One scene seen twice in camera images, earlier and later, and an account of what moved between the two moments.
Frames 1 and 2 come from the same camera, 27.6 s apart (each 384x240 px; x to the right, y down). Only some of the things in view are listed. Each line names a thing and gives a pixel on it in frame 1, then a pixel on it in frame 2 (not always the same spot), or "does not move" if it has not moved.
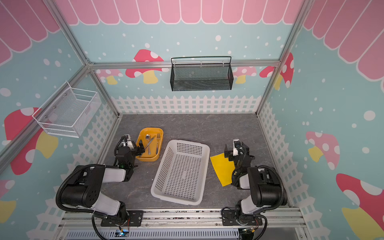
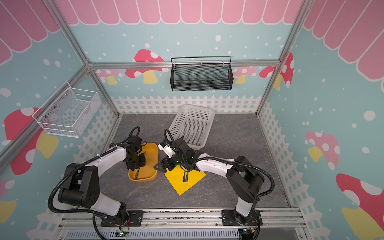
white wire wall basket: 68,112 does not move
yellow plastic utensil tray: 152,139 → 147,172
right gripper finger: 228,154 → 160,166
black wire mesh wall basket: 201,73 does not move
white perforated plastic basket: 180,171 → 194,123
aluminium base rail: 183,219 does not move
